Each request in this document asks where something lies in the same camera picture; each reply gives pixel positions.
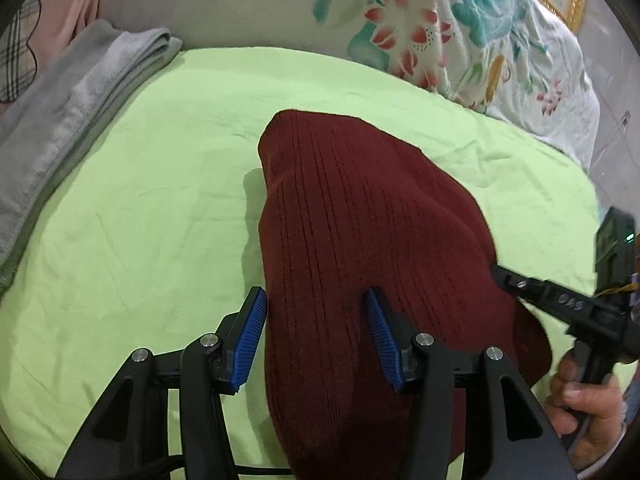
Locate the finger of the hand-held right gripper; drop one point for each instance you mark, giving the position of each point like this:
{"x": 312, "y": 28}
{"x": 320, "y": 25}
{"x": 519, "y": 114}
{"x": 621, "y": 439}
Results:
{"x": 530, "y": 287}

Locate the white floral quilt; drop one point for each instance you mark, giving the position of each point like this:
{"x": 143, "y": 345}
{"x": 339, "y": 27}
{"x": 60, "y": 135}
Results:
{"x": 400, "y": 25}

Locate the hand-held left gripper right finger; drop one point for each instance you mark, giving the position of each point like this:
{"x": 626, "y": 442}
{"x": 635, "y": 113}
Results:
{"x": 380, "y": 340}

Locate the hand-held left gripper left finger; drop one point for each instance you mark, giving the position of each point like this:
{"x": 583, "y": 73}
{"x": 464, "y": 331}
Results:
{"x": 250, "y": 340}

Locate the person's right hand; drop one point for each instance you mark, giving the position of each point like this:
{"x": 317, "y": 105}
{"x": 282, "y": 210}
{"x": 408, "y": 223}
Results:
{"x": 590, "y": 410}

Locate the dark red knit sweater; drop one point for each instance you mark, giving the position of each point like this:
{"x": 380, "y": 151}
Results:
{"x": 360, "y": 210}

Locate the light green bed sheet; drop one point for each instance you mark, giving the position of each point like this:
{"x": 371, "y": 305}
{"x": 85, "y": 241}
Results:
{"x": 150, "y": 210}

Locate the grey folded cloth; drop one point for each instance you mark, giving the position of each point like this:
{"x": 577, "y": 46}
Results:
{"x": 65, "y": 110}

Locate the pink plaid cloth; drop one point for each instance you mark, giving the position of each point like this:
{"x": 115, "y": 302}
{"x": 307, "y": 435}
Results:
{"x": 65, "y": 0}

